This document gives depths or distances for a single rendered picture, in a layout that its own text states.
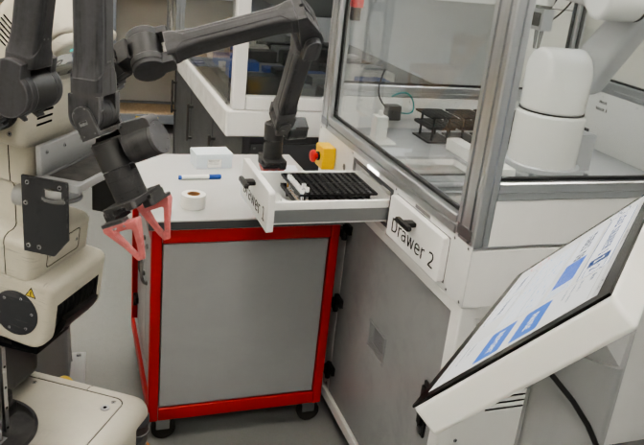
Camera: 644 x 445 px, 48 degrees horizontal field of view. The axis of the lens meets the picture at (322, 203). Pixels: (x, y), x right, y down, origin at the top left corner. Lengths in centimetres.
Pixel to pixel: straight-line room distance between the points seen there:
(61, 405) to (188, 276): 48
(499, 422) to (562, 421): 76
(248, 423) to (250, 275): 57
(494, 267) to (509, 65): 44
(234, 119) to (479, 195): 137
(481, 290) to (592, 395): 58
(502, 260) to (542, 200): 15
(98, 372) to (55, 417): 69
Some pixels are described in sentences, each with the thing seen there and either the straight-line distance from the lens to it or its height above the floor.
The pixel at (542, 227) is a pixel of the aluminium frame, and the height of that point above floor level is 99.
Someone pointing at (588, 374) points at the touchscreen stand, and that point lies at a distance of 110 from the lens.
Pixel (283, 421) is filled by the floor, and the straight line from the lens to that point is 254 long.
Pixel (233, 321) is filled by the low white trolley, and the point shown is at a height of 42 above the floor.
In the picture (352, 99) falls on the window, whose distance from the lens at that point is 223.
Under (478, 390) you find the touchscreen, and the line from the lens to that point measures 95.
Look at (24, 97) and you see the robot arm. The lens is 129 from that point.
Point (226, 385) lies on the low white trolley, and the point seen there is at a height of 19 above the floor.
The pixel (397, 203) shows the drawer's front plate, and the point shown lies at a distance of 185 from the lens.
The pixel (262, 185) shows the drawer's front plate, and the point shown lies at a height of 92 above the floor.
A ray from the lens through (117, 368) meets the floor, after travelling 278.
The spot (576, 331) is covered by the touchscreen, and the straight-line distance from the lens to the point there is 88.
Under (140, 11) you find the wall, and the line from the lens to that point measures 600.
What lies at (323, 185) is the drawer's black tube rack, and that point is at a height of 90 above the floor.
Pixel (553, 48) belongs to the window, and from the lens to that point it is 155.
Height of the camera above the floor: 153
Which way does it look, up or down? 20 degrees down
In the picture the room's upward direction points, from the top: 6 degrees clockwise
